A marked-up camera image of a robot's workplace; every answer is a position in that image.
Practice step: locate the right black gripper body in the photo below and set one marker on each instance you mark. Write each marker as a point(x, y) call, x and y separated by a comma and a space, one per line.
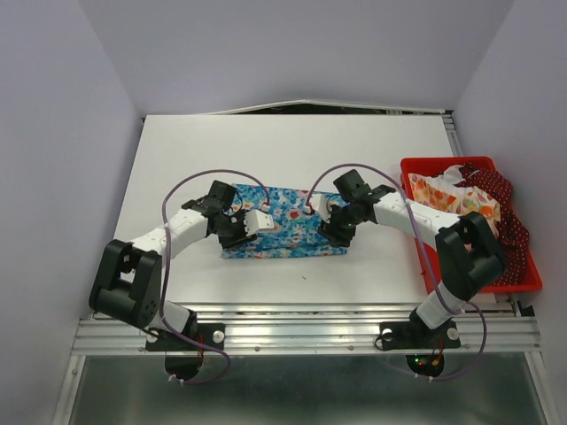
point(345, 214)

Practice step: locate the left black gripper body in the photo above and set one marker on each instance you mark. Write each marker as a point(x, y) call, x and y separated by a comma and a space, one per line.
point(232, 228)

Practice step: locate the blue floral skirt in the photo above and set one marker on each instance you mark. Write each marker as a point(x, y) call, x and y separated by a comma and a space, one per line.
point(294, 236)

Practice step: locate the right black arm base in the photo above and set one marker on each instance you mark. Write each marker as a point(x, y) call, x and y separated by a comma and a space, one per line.
point(406, 335)

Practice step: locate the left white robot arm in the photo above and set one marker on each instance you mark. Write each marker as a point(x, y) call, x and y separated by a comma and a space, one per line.
point(128, 283)

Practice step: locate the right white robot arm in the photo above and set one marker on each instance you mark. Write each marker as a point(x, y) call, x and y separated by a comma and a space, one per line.
point(469, 255)

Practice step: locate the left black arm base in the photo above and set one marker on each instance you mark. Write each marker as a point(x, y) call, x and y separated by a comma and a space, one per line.
point(210, 334)

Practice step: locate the red plastic bin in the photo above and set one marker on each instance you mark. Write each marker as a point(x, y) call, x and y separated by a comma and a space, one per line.
point(436, 166)

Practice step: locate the orange floral cream skirt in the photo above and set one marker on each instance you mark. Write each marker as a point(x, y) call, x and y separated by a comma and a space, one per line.
point(449, 193)

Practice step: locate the red polka dot skirt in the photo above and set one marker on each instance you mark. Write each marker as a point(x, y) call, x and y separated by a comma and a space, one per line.
point(513, 235)

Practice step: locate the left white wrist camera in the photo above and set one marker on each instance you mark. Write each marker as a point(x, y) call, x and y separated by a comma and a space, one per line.
point(257, 221)

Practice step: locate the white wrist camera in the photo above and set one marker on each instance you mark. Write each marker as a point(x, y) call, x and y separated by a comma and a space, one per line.
point(322, 206)
point(257, 221)

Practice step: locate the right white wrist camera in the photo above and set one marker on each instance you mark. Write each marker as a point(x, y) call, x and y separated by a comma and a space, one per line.
point(322, 206)

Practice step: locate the aluminium frame rail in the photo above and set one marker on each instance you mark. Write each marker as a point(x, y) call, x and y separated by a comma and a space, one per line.
point(323, 329)

